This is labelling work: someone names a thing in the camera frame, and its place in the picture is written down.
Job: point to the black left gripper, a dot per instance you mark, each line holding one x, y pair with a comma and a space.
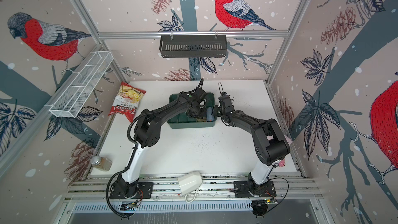
203, 114

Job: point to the white wire mesh basket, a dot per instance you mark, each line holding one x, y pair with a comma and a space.
73, 98

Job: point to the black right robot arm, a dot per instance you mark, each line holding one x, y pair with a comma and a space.
271, 145

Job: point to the glass jar with lid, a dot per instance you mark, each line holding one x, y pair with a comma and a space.
101, 163

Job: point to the grey rolled item in tray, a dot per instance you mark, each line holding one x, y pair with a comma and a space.
209, 114

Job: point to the black hanging basket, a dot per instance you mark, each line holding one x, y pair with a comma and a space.
193, 46

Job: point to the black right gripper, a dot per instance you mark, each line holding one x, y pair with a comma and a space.
215, 111

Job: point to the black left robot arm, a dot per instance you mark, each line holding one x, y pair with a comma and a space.
145, 131

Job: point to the green compartment tray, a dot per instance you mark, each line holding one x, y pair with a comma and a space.
183, 121

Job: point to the red chips bag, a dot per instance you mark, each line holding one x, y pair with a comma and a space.
127, 101

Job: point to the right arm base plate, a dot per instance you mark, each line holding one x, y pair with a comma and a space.
248, 189

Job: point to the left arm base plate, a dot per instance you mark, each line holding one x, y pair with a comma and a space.
137, 190

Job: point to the white overhead camera box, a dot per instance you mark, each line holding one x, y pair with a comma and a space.
190, 182

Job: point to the pink pig toy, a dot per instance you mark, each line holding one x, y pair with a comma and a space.
281, 163

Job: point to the olive yellow sock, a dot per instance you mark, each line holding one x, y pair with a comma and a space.
202, 118

